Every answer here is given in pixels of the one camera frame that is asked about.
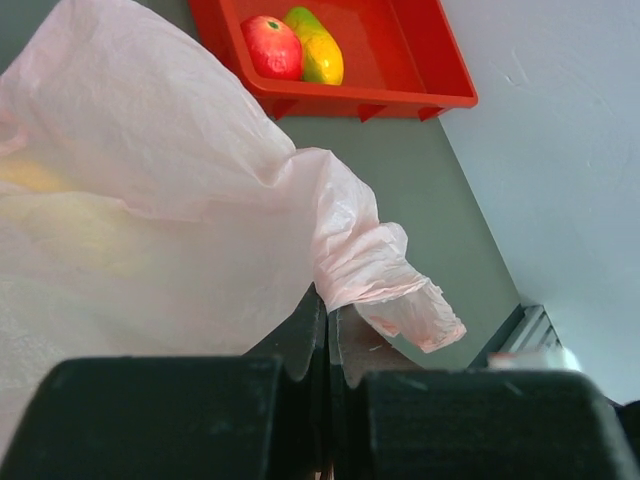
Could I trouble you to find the red apple from bag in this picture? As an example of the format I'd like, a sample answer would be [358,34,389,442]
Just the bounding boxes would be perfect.
[241,15,303,81]

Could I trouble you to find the pink plastic bag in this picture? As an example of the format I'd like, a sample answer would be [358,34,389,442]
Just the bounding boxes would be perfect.
[1,1,465,439]

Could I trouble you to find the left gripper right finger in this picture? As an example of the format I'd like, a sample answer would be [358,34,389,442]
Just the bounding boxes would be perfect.
[328,307,639,479]

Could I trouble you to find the green yellow mango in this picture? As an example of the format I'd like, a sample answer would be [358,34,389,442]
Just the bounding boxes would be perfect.
[283,6,344,85]

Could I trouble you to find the red plastic tray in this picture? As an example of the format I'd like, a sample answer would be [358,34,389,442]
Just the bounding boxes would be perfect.
[189,0,478,122]

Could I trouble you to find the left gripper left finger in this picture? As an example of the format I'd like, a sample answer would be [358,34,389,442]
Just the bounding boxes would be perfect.
[7,289,328,479]

